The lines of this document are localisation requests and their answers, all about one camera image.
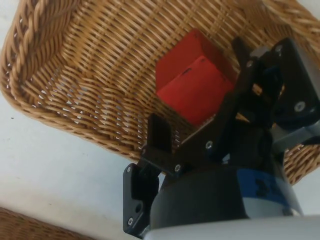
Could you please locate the wicker basket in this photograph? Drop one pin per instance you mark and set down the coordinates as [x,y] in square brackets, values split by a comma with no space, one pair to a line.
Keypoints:
[30,227]
[105,62]

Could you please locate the red cube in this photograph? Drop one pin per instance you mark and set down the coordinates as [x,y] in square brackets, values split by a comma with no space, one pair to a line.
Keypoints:
[195,87]

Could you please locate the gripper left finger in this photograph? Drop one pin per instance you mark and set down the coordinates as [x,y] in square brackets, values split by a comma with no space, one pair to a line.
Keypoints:
[160,155]

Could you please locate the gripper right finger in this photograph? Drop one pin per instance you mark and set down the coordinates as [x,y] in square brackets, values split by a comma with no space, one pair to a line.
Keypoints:
[297,82]

